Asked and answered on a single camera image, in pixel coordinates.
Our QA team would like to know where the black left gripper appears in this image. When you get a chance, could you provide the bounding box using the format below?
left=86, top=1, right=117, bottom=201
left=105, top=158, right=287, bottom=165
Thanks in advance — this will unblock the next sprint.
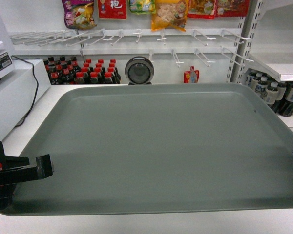
left=0, top=141, right=53, bottom=211

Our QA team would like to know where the grey rectangular serving tray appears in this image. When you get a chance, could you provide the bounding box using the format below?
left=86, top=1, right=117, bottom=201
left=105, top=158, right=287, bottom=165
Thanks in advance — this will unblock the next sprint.
left=2, top=83, right=293, bottom=216

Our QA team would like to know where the red snack pouch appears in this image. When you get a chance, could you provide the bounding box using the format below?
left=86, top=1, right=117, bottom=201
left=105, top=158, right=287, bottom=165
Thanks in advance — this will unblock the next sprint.
left=183, top=66, right=200, bottom=83

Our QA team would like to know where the round barcode scanner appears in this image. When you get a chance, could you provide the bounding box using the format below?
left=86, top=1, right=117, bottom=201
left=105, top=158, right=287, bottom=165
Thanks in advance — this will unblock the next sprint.
left=125, top=56, right=154, bottom=85

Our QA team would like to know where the purple hanging snack bag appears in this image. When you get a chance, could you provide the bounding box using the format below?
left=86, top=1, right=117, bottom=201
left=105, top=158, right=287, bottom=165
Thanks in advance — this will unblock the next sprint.
left=62, top=0, right=97, bottom=30

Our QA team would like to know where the red hanging snack bag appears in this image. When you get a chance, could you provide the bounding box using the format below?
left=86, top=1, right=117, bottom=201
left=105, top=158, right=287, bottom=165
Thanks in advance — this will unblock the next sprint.
left=98, top=0, right=126, bottom=20

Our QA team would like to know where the yellow hanging snack bag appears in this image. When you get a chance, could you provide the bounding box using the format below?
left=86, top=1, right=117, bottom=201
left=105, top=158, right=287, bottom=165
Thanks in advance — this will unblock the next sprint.
left=151, top=0, right=189, bottom=32

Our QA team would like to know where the black power cable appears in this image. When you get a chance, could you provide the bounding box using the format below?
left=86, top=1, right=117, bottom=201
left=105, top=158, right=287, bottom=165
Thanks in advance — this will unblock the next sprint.
left=10, top=55, right=40, bottom=127

